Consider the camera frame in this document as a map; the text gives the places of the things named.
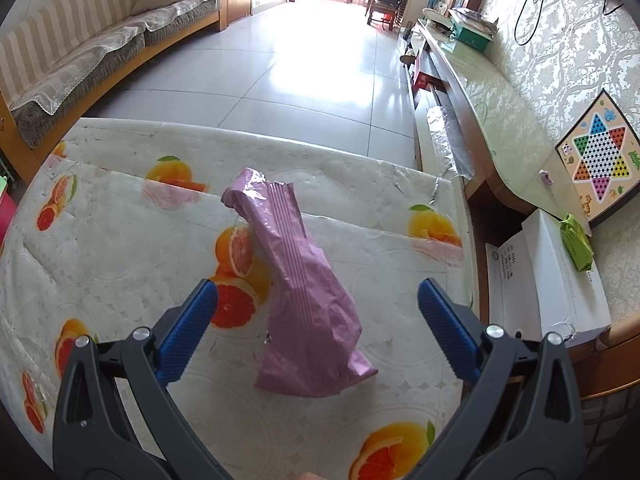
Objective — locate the green red trash bin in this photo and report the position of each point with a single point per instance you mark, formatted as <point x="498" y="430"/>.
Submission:
<point x="7" y="208"/>

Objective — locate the white cardboard box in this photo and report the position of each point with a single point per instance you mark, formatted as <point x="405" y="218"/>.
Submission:
<point x="535" y="289"/>

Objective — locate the striped wooden sofa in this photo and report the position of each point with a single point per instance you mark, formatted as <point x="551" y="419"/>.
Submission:
<point x="59" y="57"/>

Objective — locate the green box on cabinet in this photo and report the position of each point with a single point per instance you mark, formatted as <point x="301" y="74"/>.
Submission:
<point x="471" y="37"/>

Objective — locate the chinese checkers board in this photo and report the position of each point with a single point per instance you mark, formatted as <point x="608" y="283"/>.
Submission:
<point x="600" y="153"/>

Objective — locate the pink plastic bag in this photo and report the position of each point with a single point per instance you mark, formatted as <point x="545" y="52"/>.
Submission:
<point x="313" y="326"/>

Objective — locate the long tv cabinet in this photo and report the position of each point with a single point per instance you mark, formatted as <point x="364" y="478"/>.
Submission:
<point x="510" y="151"/>

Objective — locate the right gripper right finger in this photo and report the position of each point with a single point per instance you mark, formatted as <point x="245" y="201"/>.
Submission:
<point x="521" y="417"/>

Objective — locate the green snack packet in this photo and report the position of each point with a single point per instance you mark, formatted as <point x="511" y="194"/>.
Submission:
<point x="575" y="241"/>

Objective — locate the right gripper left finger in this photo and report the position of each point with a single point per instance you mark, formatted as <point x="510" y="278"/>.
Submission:
<point x="115" y="418"/>

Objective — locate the fruit print tablecloth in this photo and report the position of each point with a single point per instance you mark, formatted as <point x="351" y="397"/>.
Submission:
<point x="120" y="224"/>

